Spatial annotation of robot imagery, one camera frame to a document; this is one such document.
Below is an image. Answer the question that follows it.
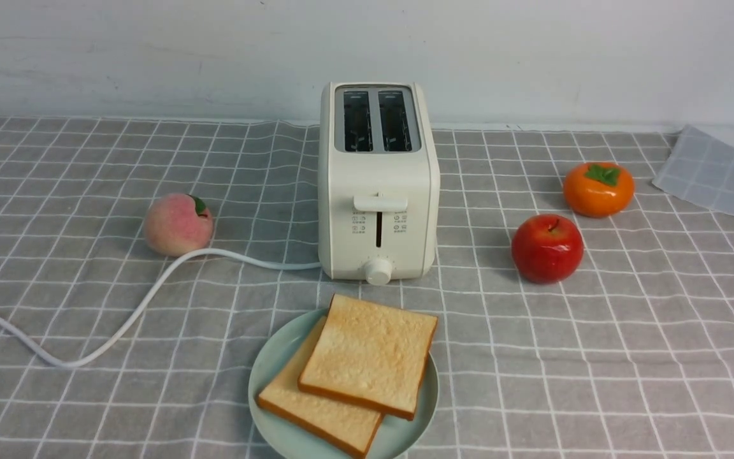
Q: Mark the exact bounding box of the toasted bread slice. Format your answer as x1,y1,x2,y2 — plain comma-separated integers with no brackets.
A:
298,294,439,421
248,312,384,458

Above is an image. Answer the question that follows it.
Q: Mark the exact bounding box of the white two-slot toaster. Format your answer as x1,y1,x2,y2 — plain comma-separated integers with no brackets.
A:
317,82,440,285

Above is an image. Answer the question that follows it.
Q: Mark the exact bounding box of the red apple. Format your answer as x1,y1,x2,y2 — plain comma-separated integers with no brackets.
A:
512,213,584,284

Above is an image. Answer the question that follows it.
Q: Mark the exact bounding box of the pink peach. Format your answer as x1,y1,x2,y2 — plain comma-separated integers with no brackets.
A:
143,194,215,258

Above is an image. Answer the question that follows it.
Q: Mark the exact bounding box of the light green round plate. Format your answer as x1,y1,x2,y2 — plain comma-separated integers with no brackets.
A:
247,310,440,458

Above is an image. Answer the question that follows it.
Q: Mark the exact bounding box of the orange persimmon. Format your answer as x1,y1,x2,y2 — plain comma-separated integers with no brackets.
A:
563,162,635,218

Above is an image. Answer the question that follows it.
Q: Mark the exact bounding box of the grey checked tablecloth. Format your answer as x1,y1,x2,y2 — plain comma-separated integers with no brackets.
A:
0,117,734,458

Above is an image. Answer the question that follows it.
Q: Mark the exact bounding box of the white power cable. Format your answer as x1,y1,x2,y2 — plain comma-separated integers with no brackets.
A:
0,247,322,369

